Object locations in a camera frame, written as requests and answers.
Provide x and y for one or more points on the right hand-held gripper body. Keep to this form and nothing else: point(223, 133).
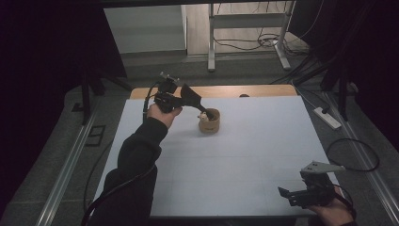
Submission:
point(316, 191)

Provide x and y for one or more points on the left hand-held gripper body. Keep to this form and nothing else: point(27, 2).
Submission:
point(167, 97)

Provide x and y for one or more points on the black cleaver knife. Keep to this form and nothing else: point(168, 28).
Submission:
point(190, 96)

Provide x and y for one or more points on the wooden cup with animal figure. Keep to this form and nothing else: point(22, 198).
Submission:
point(210, 125)

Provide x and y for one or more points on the person's left hand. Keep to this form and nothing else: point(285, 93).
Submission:
point(160, 115)

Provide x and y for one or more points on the person's right hand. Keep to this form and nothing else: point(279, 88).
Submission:
point(332, 213)

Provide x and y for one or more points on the white table mat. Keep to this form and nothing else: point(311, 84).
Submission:
point(235, 163)

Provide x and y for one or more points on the wooden table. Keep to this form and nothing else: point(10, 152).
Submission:
point(238, 91)

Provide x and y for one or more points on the white power strip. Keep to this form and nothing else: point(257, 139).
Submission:
point(327, 118)

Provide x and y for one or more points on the black tripod stand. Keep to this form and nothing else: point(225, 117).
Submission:
point(85, 100)
point(343, 94)

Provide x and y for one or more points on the aluminium floor rail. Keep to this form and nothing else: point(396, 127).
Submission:
point(67, 171)
point(360, 147)

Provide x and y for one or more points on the white metal stand frame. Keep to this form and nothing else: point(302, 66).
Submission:
point(244, 21)

